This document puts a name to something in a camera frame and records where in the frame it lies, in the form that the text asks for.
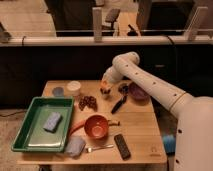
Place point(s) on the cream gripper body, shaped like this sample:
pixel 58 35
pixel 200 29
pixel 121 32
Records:
pixel 107 82

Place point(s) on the yellow red apple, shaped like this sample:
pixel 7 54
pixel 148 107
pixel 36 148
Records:
pixel 105 89

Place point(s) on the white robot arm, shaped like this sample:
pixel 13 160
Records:
pixel 194 136

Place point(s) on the small blue grey cup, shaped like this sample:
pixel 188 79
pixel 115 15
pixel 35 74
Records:
pixel 58 92

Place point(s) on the purple bowl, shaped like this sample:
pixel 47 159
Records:
pixel 137 92

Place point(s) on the orange red bowl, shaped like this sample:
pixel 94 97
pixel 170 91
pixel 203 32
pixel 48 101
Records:
pixel 96 127

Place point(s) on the black office chair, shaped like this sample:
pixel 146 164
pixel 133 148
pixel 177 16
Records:
pixel 110 19

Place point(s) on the blue sponge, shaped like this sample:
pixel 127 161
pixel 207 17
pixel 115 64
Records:
pixel 52 122

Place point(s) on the black remote control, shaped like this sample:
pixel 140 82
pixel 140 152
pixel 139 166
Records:
pixel 122 146

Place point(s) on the grey folded cloth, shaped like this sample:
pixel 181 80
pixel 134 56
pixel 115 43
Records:
pixel 75 146

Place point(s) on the silver fork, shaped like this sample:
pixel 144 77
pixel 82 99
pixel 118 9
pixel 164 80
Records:
pixel 91 149

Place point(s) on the green plastic tray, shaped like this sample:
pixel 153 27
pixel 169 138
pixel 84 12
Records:
pixel 32 137

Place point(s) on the blue box on floor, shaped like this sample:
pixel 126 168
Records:
pixel 169 142

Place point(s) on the black handled ice cream scoop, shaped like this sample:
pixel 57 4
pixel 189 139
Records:
pixel 123 90

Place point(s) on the white horizontal rail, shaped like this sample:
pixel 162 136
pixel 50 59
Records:
pixel 106 41

